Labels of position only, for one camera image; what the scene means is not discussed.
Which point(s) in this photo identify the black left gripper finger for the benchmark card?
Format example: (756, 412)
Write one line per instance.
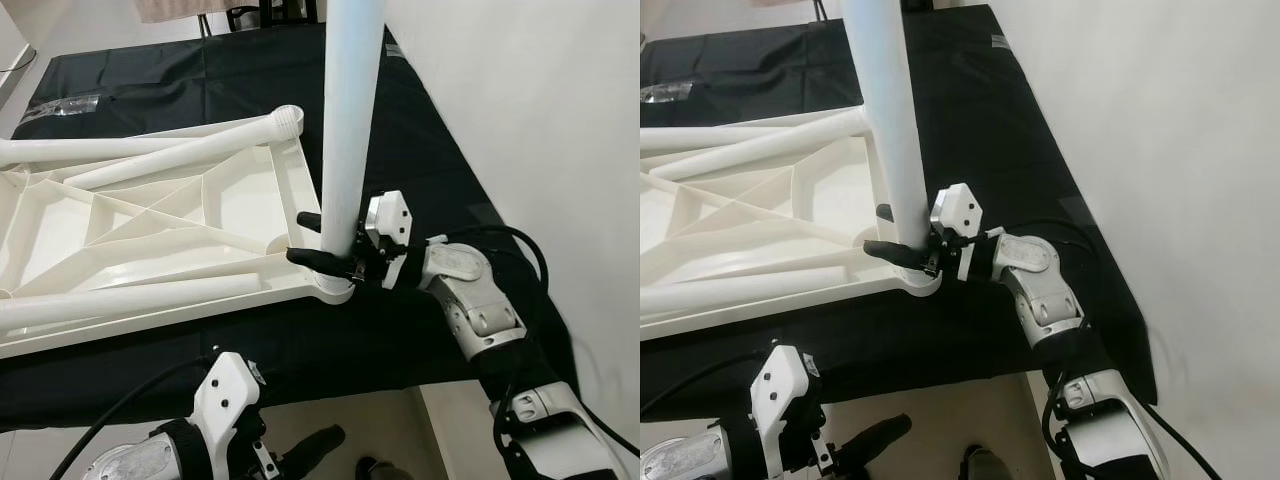
(875, 440)
(315, 448)

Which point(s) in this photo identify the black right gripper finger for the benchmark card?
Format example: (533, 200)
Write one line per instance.
(315, 259)
(895, 255)
(310, 221)
(886, 213)

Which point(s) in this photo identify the white plastic children table top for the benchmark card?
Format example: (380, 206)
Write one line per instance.
(830, 200)
(240, 210)

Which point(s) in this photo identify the black tablecloth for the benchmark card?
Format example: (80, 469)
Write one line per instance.
(1000, 120)
(420, 150)

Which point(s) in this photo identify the small grey tape strip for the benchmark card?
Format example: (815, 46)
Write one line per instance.
(1002, 42)
(392, 50)

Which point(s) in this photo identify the beige table cloth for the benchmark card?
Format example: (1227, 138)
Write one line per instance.
(180, 8)
(780, 3)

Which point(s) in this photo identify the clear plastic tape patch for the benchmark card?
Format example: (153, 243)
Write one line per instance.
(70, 105)
(665, 95)

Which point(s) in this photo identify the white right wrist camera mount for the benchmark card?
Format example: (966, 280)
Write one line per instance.
(392, 212)
(960, 205)

